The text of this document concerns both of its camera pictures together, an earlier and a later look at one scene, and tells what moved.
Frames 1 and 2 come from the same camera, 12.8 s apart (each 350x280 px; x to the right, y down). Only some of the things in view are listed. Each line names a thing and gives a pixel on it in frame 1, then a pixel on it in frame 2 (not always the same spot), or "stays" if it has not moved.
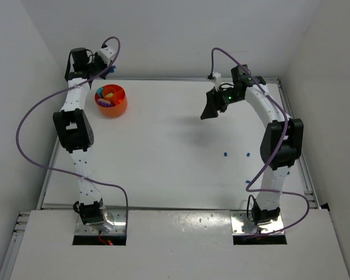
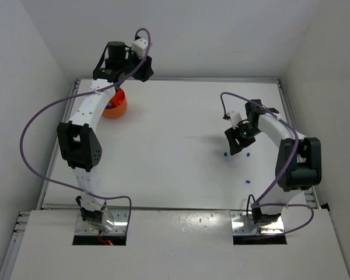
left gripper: x=98 y=69 -> x=144 y=69
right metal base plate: x=241 y=225 stays
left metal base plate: x=114 y=224 stays
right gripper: x=214 y=99 -> x=237 y=140
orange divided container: x=118 y=97 stays
